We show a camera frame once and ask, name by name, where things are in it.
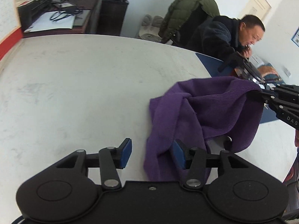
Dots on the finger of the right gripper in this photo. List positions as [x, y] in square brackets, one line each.
[264, 96]

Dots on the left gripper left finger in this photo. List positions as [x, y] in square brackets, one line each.
[111, 159]

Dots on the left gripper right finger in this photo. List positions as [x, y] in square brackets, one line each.
[193, 160]

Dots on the purple microfiber towel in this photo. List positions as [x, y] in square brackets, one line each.
[181, 113]

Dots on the dark blue table mat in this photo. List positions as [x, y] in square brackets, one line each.
[229, 94]

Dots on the seated man in dark jacket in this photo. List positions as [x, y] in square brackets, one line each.
[227, 39]

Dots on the green padded jacket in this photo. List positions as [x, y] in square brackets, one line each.
[184, 17]

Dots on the grey slippers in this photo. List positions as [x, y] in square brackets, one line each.
[150, 27]

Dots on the dark cabinet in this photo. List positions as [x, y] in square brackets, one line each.
[111, 17]

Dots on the white paper sheet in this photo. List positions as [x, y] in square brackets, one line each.
[50, 21]

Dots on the dark wooden desk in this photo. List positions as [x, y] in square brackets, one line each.
[80, 17]

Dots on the red desk calendar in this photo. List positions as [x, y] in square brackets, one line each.
[10, 27]

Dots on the black printer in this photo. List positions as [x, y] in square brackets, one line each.
[29, 10]

